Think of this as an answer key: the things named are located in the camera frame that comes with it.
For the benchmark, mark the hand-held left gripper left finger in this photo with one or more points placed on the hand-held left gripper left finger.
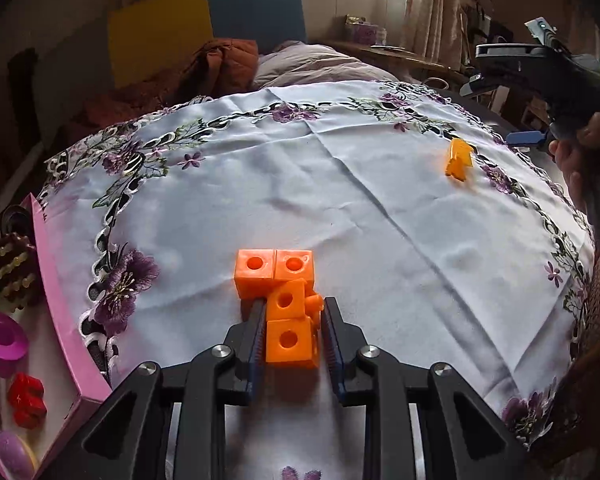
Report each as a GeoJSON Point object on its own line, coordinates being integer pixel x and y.
{"type": "Point", "coordinates": [255, 357]}

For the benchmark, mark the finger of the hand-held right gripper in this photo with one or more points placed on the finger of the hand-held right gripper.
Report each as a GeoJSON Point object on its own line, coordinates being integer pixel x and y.
{"type": "Point", "coordinates": [525, 137]}
{"type": "Point", "coordinates": [472, 86]}

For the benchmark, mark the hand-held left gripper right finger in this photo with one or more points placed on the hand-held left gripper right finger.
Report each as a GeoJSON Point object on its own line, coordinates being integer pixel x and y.
{"type": "Point", "coordinates": [331, 355]}

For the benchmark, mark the orange snap cube cluster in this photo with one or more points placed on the orange snap cube cluster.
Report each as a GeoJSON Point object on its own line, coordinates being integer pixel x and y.
{"type": "Point", "coordinates": [290, 345]}

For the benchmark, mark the pink-edged white tray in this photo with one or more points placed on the pink-edged white tray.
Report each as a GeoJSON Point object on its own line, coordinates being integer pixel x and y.
{"type": "Point", "coordinates": [65, 320]}

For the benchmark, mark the red gear toy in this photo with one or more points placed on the red gear toy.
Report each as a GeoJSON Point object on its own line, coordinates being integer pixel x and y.
{"type": "Point", "coordinates": [27, 400]}

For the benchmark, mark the magenta heart toy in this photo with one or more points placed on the magenta heart toy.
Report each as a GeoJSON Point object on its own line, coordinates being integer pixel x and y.
{"type": "Point", "coordinates": [2, 335]}

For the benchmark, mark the brown studded heart toy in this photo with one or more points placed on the brown studded heart toy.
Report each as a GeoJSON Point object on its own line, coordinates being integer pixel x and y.
{"type": "Point", "coordinates": [12, 270]}

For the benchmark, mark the yellow egg-shaped stamp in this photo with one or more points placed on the yellow egg-shaped stamp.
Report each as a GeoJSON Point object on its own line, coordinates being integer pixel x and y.
{"type": "Point", "coordinates": [15, 455]}

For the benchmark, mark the grey cylinder toy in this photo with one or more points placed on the grey cylinder toy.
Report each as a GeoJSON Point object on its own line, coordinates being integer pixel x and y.
{"type": "Point", "coordinates": [15, 217]}

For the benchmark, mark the person's right hand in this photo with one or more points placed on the person's right hand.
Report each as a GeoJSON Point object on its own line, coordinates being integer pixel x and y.
{"type": "Point", "coordinates": [575, 165]}

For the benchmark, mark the cluttered shelf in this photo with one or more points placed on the cluttered shelf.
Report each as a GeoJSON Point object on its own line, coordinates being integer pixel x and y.
{"type": "Point", "coordinates": [480, 20]}

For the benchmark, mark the orange plastic clip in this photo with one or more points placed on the orange plastic clip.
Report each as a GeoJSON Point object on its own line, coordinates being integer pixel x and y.
{"type": "Point", "coordinates": [457, 160]}

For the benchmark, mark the wooden bedside shelf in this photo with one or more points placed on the wooden bedside shelf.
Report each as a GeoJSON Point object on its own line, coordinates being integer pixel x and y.
{"type": "Point", "coordinates": [405, 60]}

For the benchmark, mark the beige lace curtain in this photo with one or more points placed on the beige lace curtain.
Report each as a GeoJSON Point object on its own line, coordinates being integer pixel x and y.
{"type": "Point", "coordinates": [430, 5]}

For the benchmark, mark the purple storage box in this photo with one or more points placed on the purple storage box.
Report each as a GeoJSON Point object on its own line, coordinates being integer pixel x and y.
{"type": "Point", "coordinates": [365, 32]}

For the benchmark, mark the embroidered floral white tablecloth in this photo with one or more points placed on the embroidered floral white tablecloth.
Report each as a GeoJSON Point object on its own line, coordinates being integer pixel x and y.
{"type": "Point", "coordinates": [330, 200]}

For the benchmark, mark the pale pillow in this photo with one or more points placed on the pale pillow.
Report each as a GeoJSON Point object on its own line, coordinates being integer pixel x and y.
{"type": "Point", "coordinates": [310, 65]}

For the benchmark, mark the grey yellow blue headboard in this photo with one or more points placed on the grey yellow blue headboard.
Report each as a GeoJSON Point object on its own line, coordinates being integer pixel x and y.
{"type": "Point", "coordinates": [250, 10]}

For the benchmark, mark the rust orange blanket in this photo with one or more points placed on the rust orange blanket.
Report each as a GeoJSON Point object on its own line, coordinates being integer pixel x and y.
{"type": "Point", "coordinates": [205, 70]}

